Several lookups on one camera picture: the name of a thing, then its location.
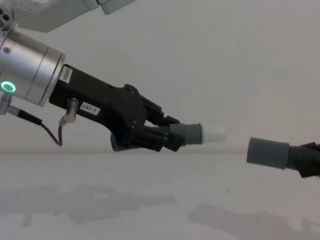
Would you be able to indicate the white table cloth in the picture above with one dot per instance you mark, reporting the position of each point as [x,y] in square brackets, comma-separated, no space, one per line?
[150,200]

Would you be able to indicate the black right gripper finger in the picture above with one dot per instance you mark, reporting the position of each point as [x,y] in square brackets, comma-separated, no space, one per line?
[311,170]
[312,145]

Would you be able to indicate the silver and grey left robot arm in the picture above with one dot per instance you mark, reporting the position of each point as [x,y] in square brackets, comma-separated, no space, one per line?
[27,67]

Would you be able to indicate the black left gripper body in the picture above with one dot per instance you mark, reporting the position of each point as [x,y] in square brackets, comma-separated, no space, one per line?
[107,105]

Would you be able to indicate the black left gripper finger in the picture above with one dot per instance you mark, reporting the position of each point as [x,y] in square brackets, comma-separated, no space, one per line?
[156,110]
[155,140]

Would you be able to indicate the white curtain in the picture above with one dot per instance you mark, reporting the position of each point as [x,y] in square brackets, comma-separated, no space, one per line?
[212,62]

